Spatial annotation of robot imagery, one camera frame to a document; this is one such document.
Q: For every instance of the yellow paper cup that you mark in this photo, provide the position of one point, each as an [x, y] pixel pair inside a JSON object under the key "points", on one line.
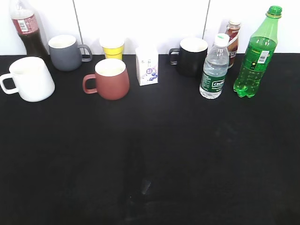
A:
{"points": [[112, 46]]}

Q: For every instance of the grey ceramic mug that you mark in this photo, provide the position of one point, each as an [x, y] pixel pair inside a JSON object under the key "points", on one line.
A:
{"points": [[65, 53]]}

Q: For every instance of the brown tea drink bottle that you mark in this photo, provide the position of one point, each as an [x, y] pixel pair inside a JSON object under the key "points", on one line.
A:
{"points": [[232, 30]]}

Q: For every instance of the red ceramic mug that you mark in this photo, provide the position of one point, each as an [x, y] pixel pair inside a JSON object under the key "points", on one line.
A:
{"points": [[111, 79]]}

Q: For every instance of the white ceramic mug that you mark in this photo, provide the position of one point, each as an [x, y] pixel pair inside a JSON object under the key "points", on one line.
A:
{"points": [[32, 79]]}

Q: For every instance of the black ceramic mug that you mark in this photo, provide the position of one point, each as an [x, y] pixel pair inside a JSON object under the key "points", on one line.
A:
{"points": [[189, 57]]}

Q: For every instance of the cola bottle red label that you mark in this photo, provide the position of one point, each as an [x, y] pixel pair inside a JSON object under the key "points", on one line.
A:
{"points": [[26, 24]]}

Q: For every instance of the white milk carton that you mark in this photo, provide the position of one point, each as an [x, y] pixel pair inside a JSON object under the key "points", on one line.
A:
{"points": [[146, 65]]}

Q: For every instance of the green soda bottle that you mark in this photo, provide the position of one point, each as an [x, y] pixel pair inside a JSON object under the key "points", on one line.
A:
{"points": [[258, 55]]}

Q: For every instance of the clear water bottle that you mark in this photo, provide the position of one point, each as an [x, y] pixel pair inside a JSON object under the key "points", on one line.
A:
{"points": [[215, 68]]}

